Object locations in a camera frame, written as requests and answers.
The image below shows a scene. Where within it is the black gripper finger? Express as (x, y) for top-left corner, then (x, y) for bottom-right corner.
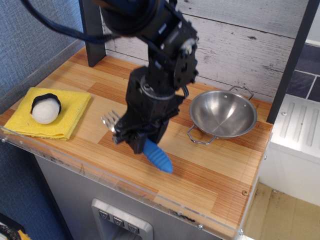
(127, 132), (147, 154)
(147, 119), (170, 144)

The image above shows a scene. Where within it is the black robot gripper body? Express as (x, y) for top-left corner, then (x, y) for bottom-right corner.
(115, 66), (185, 143)

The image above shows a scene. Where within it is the blue handled metal fork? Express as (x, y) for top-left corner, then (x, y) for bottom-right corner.
(100, 110), (173, 174)

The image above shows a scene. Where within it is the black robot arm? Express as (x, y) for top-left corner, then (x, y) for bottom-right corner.
(96, 0), (198, 154)

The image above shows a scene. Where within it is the yellow folded towel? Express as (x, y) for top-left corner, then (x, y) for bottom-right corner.
(4, 87), (91, 141)

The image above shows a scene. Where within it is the clear acrylic front guard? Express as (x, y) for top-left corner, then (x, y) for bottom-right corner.
(0, 122), (272, 240)

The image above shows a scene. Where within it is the steel toy fridge cabinet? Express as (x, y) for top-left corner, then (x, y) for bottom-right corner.
(36, 155), (241, 240)

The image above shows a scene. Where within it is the grey dispenser button panel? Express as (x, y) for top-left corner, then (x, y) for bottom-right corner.
(91, 198), (154, 240)

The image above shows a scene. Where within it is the white and black rice ball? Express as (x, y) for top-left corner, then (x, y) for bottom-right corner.
(30, 93), (62, 125)

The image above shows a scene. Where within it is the white ribbed appliance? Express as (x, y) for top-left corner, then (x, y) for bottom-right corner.
(259, 94), (320, 206)

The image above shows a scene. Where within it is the yellow and black object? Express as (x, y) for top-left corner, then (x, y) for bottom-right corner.
(0, 222), (31, 240)

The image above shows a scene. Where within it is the steel bowl with wire handles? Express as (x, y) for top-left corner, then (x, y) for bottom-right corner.
(187, 85), (258, 145)

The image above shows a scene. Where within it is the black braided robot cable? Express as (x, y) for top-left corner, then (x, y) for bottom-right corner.
(21, 0), (118, 45)

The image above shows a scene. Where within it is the dark grey right post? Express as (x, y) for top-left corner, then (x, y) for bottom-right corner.
(266, 0), (320, 124)

